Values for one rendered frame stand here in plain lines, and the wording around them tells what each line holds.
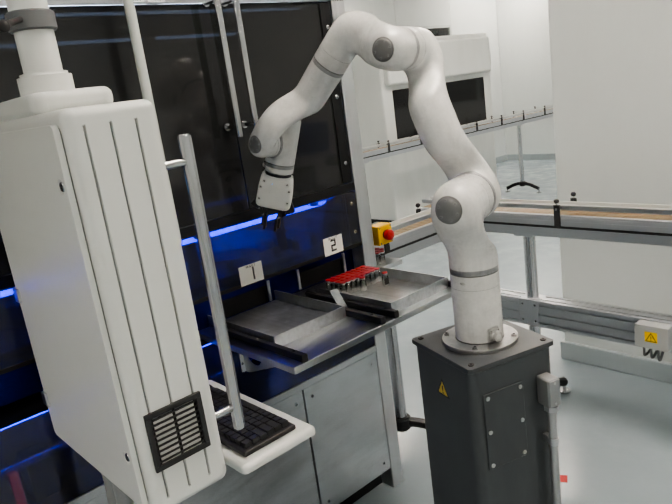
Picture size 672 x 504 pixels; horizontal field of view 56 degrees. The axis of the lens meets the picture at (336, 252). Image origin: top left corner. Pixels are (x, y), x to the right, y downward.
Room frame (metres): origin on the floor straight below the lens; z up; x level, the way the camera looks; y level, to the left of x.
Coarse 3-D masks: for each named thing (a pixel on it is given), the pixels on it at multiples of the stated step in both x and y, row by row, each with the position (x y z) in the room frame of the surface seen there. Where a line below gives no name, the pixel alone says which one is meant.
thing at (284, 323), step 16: (272, 304) 1.97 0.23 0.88; (288, 304) 1.94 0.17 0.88; (304, 304) 1.90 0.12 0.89; (320, 304) 1.83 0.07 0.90; (336, 304) 1.78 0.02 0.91; (208, 320) 1.84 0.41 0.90; (240, 320) 1.85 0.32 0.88; (256, 320) 1.83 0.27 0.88; (272, 320) 1.81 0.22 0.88; (288, 320) 1.79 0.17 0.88; (304, 320) 1.77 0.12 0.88; (320, 320) 1.69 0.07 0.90; (336, 320) 1.73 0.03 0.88; (256, 336) 1.65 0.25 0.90; (272, 336) 1.59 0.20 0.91; (288, 336) 1.62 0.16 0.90
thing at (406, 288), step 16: (400, 272) 2.04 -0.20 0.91; (416, 272) 1.99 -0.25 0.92; (320, 288) 1.96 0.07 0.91; (368, 288) 1.99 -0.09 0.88; (384, 288) 1.97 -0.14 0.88; (400, 288) 1.95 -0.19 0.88; (416, 288) 1.92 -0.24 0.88; (432, 288) 1.85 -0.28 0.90; (384, 304) 1.75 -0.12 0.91; (400, 304) 1.75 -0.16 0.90
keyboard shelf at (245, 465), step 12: (216, 384) 1.58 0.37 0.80; (240, 396) 1.49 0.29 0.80; (264, 408) 1.41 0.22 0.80; (288, 420) 1.33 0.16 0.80; (300, 420) 1.32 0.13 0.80; (300, 432) 1.27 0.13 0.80; (312, 432) 1.28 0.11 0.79; (276, 444) 1.23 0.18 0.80; (288, 444) 1.24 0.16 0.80; (228, 456) 1.21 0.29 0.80; (240, 456) 1.20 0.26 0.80; (252, 456) 1.20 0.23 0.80; (264, 456) 1.20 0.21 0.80; (276, 456) 1.21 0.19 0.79; (240, 468) 1.17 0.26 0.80; (252, 468) 1.17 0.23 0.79
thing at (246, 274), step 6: (252, 264) 1.87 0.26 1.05; (258, 264) 1.89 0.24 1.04; (240, 270) 1.84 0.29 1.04; (246, 270) 1.86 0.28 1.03; (258, 270) 1.89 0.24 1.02; (240, 276) 1.84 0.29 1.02; (246, 276) 1.86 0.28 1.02; (252, 276) 1.87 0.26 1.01; (258, 276) 1.88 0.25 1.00; (246, 282) 1.85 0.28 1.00; (252, 282) 1.87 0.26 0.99
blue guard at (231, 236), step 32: (352, 192) 2.17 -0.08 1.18; (256, 224) 1.90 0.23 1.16; (288, 224) 1.98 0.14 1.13; (320, 224) 2.06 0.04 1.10; (352, 224) 2.16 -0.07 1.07; (192, 256) 1.75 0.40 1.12; (224, 256) 1.82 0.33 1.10; (256, 256) 1.89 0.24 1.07; (288, 256) 1.97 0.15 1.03; (192, 288) 1.74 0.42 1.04; (224, 288) 1.80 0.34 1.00; (0, 320) 1.42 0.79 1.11; (0, 352) 1.41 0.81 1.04; (32, 352) 1.45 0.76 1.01
